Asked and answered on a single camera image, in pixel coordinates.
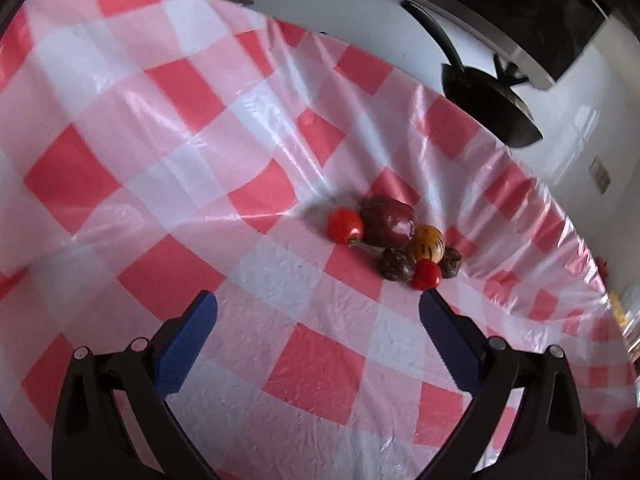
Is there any yellow striped small melon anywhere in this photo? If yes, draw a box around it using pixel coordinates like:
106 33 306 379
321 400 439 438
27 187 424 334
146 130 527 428
405 225 446 264

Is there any dark wrinkled passion fruit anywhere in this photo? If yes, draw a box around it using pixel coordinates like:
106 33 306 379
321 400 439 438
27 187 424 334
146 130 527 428
381 247 418 283
440 246 463 279

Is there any pink checked plastic tablecloth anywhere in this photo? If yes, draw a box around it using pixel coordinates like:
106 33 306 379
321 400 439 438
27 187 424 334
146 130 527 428
0 0 638 480

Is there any wall socket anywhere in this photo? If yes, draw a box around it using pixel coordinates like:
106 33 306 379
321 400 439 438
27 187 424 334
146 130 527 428
588 157 612 195

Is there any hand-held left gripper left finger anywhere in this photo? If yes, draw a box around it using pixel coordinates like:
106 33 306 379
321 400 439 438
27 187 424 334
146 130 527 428
51 290 218 480

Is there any black frying pan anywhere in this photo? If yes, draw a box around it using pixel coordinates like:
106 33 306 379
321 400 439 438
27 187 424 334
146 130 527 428
401 0 544 149

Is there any red tomato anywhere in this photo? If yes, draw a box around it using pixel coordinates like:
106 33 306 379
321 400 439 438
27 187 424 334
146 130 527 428
327 207 365 246
412 258 443 291

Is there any black steel-edged appliance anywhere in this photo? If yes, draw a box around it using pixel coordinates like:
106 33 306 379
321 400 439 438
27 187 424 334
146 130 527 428
320 0 613 93

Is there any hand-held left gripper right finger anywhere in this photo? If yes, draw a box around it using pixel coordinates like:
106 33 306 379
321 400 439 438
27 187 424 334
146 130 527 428
419 289 588 480

